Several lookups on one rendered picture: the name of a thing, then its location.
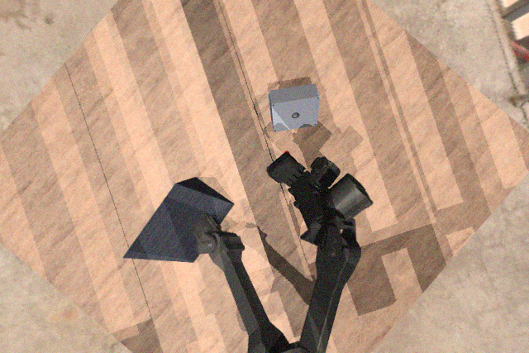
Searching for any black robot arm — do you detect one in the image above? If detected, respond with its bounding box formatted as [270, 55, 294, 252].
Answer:
[188, 156, 374, 353]

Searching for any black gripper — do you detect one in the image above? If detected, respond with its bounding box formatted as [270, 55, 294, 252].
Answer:
[267, 153, 324, 210]

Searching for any grey sloped panel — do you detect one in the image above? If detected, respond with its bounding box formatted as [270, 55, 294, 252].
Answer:
[268, 84, 321, 132]

